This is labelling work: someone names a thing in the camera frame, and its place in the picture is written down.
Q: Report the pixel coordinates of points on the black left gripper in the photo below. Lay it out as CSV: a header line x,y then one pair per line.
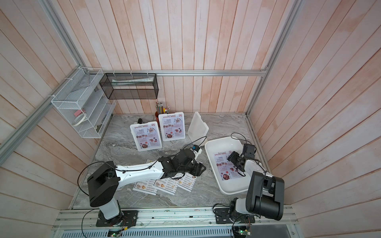
x,y
198,169

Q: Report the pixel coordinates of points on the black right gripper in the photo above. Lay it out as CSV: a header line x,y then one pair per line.
x,y
233,157

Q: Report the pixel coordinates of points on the dim sum inn menu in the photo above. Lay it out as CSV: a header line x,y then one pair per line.
x,y
146,186
187,182
166,185

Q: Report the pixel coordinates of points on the Dim Sum Inn menu front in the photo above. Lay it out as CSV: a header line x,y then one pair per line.
x,y
187,182

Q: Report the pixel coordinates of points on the white menu holder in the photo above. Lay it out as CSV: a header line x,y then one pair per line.
x,y
146,136
172,126
198,130

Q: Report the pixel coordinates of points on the special menu sheet top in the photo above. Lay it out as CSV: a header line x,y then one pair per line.
x,y
147,136

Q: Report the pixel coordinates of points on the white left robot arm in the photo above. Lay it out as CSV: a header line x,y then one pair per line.
x,y
105,181

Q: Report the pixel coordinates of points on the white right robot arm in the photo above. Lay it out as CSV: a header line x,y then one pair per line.
x,y
265,195

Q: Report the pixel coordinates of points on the white plastic tray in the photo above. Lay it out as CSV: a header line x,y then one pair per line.
x,y
235,186

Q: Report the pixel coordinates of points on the red metal pen cup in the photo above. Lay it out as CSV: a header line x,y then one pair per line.
x,y
157,118

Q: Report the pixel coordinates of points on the pencils and pens bundle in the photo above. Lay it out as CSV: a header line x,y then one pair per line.
x,y
161,109

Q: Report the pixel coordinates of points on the black mesh basket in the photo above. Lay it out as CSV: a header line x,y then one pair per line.
x,y
130,86

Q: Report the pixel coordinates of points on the white tape roll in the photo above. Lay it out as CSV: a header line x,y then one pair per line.
x,y
79,119

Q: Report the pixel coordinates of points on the pink tape roll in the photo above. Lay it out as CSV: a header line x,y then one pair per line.
x,y
78,112

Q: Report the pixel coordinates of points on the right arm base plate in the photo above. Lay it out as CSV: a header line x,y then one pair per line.
x,y
223,215

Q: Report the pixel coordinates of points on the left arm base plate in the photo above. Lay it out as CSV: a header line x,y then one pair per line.
x,y
126,218

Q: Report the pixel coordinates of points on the aluminium front rail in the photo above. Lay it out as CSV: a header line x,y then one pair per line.
x,y
174,222

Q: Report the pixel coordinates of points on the white wire mesh shelf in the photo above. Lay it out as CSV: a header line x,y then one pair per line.
x,y
82,91

